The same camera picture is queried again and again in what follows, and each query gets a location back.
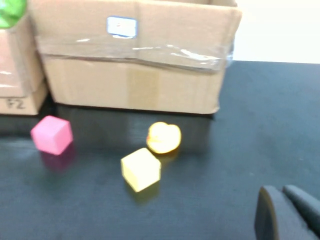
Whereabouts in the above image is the red foam cube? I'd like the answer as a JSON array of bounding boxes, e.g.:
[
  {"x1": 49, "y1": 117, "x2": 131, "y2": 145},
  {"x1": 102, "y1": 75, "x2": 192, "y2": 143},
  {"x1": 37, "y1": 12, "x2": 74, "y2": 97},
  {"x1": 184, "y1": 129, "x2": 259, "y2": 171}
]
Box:
[{"x1": 30, "y1": 115, "x2": 74, "y2": 156}]

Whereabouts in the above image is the cardboard box with white label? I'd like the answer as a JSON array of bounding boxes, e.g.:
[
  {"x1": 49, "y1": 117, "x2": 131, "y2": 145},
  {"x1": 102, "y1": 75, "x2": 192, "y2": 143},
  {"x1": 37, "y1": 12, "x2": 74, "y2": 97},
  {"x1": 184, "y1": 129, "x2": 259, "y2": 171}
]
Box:
[{"x1": 27, "y1": 0, "x2": 243, "y2": 115}]

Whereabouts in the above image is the green Lay's chips bag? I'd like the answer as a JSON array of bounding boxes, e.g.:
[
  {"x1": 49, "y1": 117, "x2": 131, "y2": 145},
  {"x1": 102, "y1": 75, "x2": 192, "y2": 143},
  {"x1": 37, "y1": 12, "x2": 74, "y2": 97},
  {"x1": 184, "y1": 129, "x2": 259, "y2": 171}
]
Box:
[{"x1": 0, "y1": 0, "x2": 27, "y2": 28}]

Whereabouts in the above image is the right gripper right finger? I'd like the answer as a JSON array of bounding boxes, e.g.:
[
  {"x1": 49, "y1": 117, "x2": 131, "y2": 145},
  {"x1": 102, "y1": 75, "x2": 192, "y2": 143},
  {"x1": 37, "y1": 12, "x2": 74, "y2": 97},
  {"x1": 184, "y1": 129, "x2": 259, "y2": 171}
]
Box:
[{"x1": 283, "y1": 184, "x2": 320, "y2": 236}]

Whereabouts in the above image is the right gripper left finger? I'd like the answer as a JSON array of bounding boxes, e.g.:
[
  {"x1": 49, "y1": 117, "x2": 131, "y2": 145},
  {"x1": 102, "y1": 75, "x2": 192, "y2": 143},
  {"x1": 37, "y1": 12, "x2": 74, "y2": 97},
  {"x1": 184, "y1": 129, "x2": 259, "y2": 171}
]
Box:
[{"x1": 254, "y1": 185, "x2": 319, "y2": 240}]

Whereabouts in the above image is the cardboard box with F2 print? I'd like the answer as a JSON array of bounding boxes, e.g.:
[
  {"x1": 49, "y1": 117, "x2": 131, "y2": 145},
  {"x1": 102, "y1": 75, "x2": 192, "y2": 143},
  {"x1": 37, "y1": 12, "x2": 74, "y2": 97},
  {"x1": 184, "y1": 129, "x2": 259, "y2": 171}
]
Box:
[{"x1": 0, "y1": 14, "x2": 48, "y2": 116}]

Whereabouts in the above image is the white label sticker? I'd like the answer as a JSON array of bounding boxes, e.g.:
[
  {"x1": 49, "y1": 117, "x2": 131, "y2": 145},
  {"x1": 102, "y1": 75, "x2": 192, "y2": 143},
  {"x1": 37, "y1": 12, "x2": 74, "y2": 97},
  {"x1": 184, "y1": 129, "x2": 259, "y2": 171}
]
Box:
[{"x1": 106, "y1": 16, "x2": 138, "y2": 39}]

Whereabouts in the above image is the yellow rubber duck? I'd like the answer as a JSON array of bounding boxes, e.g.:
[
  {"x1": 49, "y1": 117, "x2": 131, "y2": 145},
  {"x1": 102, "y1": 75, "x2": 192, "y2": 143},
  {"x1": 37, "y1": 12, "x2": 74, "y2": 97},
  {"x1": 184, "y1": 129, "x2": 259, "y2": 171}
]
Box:
[{"x1": 146, "y1": 121, "x2": 182, "y2": 155}]

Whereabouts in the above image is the yellow foam cube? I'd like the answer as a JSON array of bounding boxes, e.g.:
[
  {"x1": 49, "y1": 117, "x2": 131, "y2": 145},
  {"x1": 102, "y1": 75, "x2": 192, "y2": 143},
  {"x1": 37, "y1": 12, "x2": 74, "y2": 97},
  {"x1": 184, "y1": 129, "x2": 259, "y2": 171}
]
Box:
[{"x1": 120, "y1": 147, "x2": 162, "y2": 193}]

